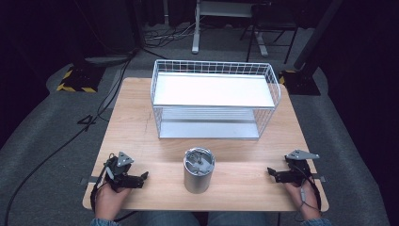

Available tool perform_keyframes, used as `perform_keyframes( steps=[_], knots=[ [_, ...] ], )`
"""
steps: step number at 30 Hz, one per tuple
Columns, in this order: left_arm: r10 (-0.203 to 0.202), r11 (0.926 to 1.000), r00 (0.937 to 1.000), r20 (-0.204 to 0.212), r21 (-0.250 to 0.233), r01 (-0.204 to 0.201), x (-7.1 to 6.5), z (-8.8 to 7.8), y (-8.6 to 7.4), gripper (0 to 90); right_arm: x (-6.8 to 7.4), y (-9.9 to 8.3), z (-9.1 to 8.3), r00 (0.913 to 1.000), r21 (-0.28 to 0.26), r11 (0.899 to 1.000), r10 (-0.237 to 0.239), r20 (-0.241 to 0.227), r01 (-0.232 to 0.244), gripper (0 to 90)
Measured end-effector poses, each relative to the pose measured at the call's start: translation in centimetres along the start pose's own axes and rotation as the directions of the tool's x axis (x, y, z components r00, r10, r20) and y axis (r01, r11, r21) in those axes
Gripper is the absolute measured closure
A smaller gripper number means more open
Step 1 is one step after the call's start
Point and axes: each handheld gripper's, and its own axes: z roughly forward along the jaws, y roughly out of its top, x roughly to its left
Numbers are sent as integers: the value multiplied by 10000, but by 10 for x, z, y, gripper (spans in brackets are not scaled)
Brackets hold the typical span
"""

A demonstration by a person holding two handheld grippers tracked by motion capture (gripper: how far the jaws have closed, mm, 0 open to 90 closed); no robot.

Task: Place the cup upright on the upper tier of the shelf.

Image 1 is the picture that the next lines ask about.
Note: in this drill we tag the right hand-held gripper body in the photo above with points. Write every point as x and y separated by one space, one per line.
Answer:
300 171

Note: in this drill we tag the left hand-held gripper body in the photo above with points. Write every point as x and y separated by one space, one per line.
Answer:
117 171

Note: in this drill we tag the silver metal tumbler cup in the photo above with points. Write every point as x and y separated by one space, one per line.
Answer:
198 180

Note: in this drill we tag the person's left hand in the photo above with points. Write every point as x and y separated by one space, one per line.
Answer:
109 202

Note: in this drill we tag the person's right hand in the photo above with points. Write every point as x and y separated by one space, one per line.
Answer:
307 205

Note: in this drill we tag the grey tape strip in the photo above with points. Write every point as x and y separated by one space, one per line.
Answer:
319 178
91 180

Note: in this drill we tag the black yellow striped stand base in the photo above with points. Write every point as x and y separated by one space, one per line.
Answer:
80 78
299 83

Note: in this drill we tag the black slanted stand pole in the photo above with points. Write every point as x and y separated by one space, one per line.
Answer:
316 34

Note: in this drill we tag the black chair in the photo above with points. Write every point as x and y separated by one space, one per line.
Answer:
276 19

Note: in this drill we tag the white desk frame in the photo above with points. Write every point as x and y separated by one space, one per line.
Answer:
196 31

